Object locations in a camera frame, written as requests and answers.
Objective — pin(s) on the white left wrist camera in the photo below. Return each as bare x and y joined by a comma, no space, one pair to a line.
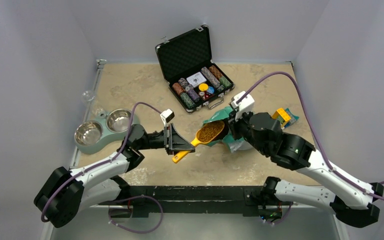
166,116

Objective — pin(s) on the clear glass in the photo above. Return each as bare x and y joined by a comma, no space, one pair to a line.
88,96

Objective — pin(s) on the green dog food bag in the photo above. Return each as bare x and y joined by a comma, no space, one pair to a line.
226,136

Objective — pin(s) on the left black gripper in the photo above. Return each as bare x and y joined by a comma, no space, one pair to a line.
173,141

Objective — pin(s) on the black poker chip case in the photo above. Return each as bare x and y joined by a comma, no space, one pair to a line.
187,65

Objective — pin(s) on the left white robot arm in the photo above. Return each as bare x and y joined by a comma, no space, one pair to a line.
61,196

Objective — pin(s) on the green double pet bowl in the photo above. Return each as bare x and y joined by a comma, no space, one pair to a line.
93,135

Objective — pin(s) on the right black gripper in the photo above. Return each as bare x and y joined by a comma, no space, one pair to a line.
234,124

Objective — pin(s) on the yellow plastic scoop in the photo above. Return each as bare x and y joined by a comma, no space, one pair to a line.
203,136

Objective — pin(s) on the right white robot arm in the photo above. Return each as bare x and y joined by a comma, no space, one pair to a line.
340,194

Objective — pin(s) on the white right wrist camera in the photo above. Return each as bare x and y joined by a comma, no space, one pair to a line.
241,103

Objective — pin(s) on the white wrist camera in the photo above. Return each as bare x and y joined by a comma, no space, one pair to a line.
166,116
241,103

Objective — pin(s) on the toy brick block stack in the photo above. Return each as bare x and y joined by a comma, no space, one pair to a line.
285,117

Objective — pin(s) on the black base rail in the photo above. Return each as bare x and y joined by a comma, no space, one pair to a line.
247,201

